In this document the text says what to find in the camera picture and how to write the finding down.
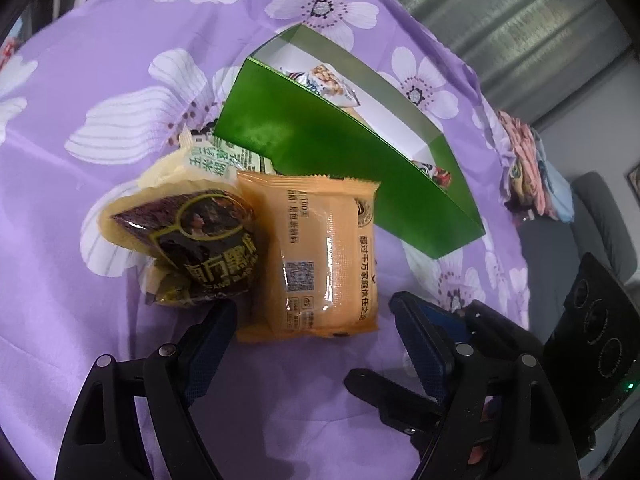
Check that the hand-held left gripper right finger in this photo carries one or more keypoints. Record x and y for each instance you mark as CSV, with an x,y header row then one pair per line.
x,y
425,357

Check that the pink folded cloth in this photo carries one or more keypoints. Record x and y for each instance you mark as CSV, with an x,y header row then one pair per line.
x,y
522,140

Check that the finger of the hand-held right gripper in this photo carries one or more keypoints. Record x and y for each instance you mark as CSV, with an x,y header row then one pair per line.
x,y
500,330
385,400

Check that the green cardboard box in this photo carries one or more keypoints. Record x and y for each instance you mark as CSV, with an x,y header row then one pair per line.
x,y
325,160

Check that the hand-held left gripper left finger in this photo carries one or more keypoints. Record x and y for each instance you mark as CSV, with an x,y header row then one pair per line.
x,y
210,355

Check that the orange snack packet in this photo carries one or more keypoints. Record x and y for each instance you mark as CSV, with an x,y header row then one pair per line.
x,y
310,260

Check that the yellow patterned cloth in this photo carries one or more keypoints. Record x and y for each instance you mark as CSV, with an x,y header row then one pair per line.
x,y
520,179

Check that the white red snack packet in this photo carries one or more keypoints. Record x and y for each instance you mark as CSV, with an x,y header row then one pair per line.
x,y
435,176

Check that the wall picture frame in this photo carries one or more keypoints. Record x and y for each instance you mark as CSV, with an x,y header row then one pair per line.
x,y
633,177

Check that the grey sofa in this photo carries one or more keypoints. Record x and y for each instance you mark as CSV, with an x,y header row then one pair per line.
x,y
600,210

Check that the white nut print snack packet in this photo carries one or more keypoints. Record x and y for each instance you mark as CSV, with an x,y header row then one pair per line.
x,y
327,82

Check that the grey curtain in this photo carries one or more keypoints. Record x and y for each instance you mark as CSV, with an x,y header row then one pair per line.
x,y
500,20

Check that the purple floral bedsheet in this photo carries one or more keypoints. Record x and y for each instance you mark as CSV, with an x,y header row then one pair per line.
x,y
50,260

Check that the beige green snack packet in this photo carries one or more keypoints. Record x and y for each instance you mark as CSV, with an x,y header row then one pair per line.
x,y
215,165

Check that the light blue cloth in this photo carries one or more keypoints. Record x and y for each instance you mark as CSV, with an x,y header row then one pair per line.
x,y
557,190

